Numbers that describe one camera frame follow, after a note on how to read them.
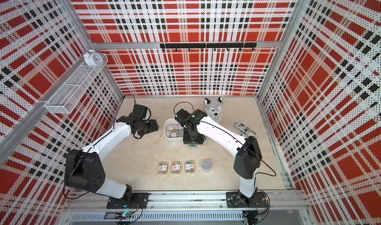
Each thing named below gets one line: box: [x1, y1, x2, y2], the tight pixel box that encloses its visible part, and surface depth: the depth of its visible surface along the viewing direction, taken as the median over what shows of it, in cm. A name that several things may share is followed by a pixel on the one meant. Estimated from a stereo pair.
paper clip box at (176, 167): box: [171, 160, 182, 175], surface depth 84 cm
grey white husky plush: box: [203, 96, 223, 124], surface depth 92 cm
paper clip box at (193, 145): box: [188, 142, 198, 150], surface depth 78 cm
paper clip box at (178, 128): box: [175, 124, 184, 132], surface depth 101 cm
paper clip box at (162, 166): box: [157, 161, 169, 176], surface depth 84 cm
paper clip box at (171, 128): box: [167, 124, 177, 132], surface depth 101 cm
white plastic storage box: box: [163, 117, 184, 142], surface depth 100 cm
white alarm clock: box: [83, 49, 104, 70], surface depth 83 cm
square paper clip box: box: [185, 160, 195, 175], surface depth 84 cm
